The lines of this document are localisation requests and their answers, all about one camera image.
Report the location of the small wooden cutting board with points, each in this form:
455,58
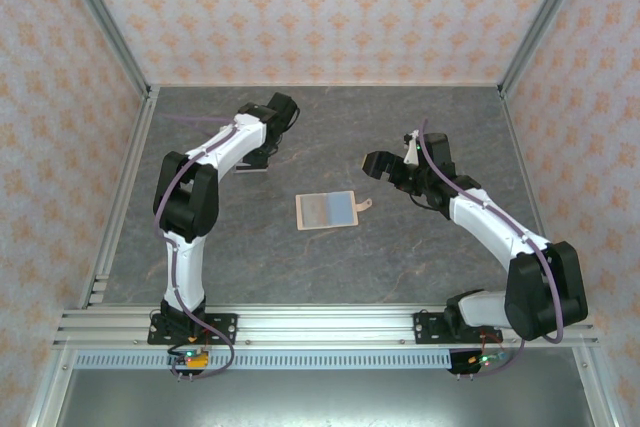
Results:
361,205

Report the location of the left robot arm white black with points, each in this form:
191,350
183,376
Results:
185,272

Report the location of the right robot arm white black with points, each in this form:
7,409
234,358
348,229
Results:
490,227

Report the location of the blue plastic card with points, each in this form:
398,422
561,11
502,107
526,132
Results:
341,209

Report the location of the small circuit board green LED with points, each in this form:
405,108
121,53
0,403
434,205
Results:
487,359

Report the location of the circuit board with yellow connector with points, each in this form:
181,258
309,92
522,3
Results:
197,359

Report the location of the grey metal panel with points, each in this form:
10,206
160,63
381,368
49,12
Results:
320,399

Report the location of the aluminium table side rail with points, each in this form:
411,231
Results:
117,202
532,197

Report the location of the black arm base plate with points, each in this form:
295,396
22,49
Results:
425,329
226,327

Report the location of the horizontal aluminium base rail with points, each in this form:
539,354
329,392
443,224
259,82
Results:
325,327

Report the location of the aluminium corner post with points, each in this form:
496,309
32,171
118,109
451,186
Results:
102,22
545,22

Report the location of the aluminium lower frame post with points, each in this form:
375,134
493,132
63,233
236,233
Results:
50,392
595,392

